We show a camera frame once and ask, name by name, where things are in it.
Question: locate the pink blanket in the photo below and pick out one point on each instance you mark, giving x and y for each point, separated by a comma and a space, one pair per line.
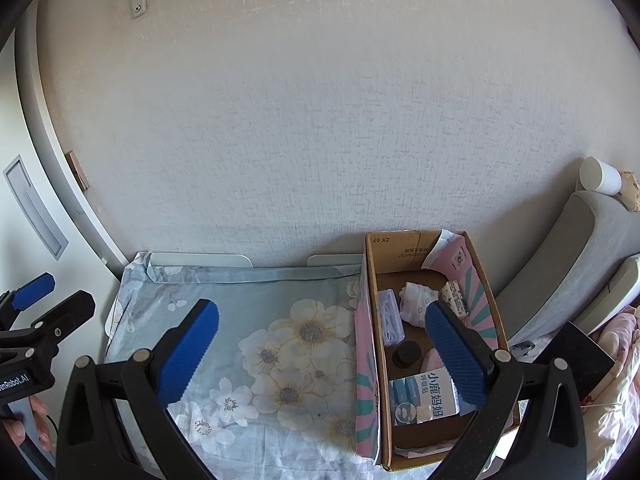
615, 410

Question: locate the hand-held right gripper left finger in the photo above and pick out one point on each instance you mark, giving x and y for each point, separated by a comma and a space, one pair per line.
192, 350

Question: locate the blue and white carton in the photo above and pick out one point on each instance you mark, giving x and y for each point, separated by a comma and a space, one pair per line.
415, 395

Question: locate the pink and white packet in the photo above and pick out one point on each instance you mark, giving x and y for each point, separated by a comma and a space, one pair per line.
455, 257

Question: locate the white crumpled plastic bag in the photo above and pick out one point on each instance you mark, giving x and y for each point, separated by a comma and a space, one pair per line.
417, 302

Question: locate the tan woven item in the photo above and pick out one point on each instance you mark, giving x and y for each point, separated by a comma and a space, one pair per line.
631, 190

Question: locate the black tablet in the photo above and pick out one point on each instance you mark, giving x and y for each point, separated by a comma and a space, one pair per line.
575, 355

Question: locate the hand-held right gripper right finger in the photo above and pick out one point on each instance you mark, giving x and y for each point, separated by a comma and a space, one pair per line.
452, 355

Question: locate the small wooden block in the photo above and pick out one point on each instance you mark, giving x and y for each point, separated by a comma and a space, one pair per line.
77, 170

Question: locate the black round jar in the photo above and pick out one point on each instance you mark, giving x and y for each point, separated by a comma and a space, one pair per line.
406, 354

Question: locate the clear plastic box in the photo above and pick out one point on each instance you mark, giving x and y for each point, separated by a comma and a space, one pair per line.
390, 315

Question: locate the pink round container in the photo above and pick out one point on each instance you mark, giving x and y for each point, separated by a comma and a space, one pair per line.
432, 360

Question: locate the white cylinder cup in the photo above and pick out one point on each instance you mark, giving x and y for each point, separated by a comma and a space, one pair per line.
600, 175

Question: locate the large grey pillow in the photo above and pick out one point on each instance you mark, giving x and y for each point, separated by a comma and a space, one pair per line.
565, 260

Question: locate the blue floral cloth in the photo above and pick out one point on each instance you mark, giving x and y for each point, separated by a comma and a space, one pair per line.
250, 310

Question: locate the white door frame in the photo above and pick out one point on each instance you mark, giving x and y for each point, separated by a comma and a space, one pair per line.
55, 135

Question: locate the person's left hand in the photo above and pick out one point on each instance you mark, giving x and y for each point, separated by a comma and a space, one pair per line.
41, 425

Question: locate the small grey cushion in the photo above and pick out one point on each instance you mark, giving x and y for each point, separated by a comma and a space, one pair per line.
615, 290

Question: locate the pink patterned cardboard box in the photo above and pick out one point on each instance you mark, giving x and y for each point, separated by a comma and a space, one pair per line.
372, 285

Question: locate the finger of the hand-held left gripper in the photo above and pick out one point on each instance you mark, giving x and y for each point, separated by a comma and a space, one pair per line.
70, 312
32, 290

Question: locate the white floral print packet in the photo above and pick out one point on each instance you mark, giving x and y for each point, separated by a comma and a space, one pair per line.
452, 297

